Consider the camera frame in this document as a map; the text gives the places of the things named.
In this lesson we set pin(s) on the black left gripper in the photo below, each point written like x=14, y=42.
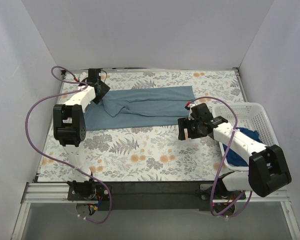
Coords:
x=101, y=90

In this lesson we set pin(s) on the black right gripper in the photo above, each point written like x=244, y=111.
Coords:
x=186, y=129

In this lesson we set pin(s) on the light blue t shirt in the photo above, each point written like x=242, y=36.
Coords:
x=134, y=108

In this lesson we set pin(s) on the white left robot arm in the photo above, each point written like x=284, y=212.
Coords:
x=69, y=128

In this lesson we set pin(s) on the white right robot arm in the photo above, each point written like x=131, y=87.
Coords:
x=268, y=170

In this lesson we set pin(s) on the white plastic laundry basket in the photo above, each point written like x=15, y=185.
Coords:
x=250, y=116

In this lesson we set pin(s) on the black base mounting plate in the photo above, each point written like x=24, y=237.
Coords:
x=141, y=195

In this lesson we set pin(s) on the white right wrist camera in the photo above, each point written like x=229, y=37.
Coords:
x=189, y=106

